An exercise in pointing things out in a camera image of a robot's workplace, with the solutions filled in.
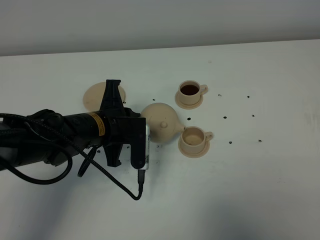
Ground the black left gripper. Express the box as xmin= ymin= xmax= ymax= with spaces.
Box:
xmin=99 ymin=79 xmax=142 ymax=167

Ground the brown clay teapot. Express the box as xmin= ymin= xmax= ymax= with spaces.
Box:
xmin=141 ymin=102 xmax=186 ymax=143

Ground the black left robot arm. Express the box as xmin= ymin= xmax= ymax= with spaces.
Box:
xmin=0 ymin=79 xmax=146 ymax=169

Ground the teapot saucer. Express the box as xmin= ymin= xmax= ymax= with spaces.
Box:
xmin=82 ymin=81 xmax=126 ymax=115

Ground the far teacup saucer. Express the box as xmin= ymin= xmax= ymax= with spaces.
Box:
xmin=175 ymin=91 xmax=203 ymax=110

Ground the teacup saucer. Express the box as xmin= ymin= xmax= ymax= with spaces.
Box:
xmin=178 ymin=138 xmax=210 ymax=159
xmin=175 ymin=91 xmax=203 ymax=110

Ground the near brown teacup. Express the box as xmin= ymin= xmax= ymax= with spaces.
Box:
xmin=180 ymin=126 xmax=214 ymax=145

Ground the brown teacup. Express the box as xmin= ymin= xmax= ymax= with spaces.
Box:
xmin=175 ymin=80 xmax=208 ymax=109
xmin=180 ymin=126 xmax=214 ymax=145

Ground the far brown teacup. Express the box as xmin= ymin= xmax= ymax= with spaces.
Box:
xmin=175 ymin=80 xmax=208 ymax=109

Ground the near teacup saucer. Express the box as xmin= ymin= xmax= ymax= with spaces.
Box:
xmin=178 ymin=138 xmax=210 ymax=159

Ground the black left camera bracket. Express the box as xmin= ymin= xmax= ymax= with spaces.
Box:
xmin=111 ymin=117 xmax=146 ymax=170

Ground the black braided camera cable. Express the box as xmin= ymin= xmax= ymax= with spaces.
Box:
xmin=0 ymin=113 xmax=146 ymax=201

